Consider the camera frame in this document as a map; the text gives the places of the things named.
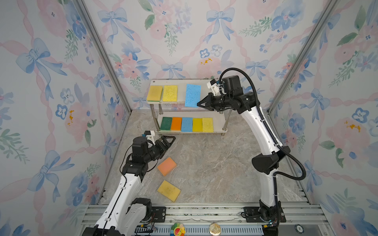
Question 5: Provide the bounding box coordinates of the round white dial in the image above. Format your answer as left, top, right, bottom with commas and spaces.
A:
294, 224, 304, 234

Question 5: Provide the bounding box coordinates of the green scrub sponge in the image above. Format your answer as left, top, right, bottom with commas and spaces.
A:
160, 117, 173, 131

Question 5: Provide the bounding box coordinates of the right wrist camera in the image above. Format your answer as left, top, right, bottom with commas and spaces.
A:
207, 79, 221, 96

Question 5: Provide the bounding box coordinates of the white two-tier shelf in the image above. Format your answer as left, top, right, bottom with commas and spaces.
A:
146, 79, 231, 135

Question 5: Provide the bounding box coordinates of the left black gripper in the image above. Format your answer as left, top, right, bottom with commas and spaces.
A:
143, 136, 174, 164

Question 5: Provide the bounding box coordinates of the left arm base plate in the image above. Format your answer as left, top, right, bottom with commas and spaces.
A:
141, 206, 166, 224

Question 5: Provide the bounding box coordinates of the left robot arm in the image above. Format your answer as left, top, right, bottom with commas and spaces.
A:
82, 131, 176, 236

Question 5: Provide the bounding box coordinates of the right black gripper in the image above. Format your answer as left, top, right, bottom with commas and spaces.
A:
196, 94, 232, 113

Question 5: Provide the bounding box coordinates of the yellow orange sponge bottom left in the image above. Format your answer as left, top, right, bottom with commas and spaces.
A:
157, 181, 181, 202

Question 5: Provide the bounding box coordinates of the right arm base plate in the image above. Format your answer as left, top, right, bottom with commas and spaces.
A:
241, 206, 286, 224

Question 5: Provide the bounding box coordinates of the peach pink sponge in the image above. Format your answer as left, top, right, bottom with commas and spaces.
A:
157, 157, 177, 177

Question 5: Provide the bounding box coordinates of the blue sponge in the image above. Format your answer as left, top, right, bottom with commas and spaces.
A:
185, 84, 201, 108
181, 118, 193, 132

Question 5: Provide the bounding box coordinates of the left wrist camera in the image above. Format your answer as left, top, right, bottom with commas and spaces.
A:
142, 130, 156, 144

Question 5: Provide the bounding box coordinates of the black corrugated cable hose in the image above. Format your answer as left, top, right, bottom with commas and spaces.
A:
218, 67, 307, 181

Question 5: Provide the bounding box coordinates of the colourful round toy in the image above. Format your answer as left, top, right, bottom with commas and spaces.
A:
170, 223, 186, 236

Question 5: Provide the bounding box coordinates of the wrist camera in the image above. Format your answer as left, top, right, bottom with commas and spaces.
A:
142, 130, 156, 144
207, 79, 221, 96

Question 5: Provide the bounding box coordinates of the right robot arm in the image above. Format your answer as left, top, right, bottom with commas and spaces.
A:
197, 76, 290, 226

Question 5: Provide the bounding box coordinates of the round gold badge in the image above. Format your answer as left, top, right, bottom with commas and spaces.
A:
209, 223, 222, 236

